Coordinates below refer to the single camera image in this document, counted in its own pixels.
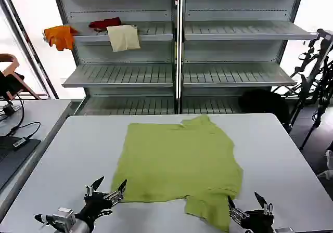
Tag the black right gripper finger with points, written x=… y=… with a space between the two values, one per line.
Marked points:
x=265 y=207
x=235 y=212

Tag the grey metal shelf rack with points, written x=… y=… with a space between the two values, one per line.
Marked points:
x=125 y=74

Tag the black power adapter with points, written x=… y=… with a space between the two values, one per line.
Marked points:
x=8 y=109

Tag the green shirt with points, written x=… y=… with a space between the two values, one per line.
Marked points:
x=177 y=165

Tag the black round chair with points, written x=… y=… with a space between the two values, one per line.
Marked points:
x=260 y=100

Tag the black tripod stand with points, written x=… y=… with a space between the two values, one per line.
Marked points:
x=325 y=34

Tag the small silver usb dongle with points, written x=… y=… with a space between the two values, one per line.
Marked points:
x=20 y=142

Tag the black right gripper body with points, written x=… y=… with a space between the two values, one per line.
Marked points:
x=257 y=221

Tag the wooden chair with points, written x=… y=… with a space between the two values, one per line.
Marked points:
x=13 y=61

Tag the black laptop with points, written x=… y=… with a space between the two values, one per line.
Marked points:
x=15 y=160

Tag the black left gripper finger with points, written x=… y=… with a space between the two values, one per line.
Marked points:
x=117 y=192
x=95 y=184

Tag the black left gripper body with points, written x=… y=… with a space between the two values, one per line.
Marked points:
x=95 y=204

